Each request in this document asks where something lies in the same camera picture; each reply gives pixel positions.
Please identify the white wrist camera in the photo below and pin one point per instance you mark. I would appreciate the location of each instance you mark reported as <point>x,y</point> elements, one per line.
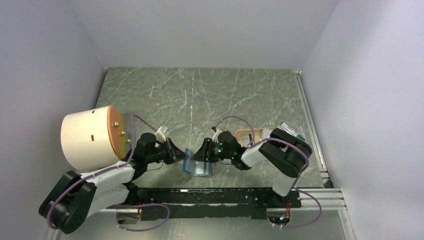
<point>216,132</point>
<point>160,133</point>

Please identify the coloured marker pack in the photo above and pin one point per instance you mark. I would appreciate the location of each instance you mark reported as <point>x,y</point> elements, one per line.
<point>284,127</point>

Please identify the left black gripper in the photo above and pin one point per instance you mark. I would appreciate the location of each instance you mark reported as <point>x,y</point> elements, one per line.
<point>174,153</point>

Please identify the tan card tray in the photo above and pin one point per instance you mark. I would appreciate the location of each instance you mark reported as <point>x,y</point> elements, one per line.
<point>245,136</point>

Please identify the cream cylindrical container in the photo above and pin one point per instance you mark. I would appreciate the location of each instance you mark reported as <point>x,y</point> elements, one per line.
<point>93,139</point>

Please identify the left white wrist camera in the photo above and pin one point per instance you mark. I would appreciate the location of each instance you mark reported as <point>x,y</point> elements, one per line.
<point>160,133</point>

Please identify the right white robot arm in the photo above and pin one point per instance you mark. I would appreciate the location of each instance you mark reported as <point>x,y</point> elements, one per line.
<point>288,153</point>

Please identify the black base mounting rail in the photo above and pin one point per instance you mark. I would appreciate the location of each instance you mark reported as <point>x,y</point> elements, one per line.
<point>196,203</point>

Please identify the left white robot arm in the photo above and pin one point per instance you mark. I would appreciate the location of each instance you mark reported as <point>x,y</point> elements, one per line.
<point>76,197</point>

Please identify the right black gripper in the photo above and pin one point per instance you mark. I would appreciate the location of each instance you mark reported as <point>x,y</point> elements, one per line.
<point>202,154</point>

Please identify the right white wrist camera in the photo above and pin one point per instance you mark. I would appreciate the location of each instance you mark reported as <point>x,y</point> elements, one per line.
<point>216,132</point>

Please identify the blue leather card holder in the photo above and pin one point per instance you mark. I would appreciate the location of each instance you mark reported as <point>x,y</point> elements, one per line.
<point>196,168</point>

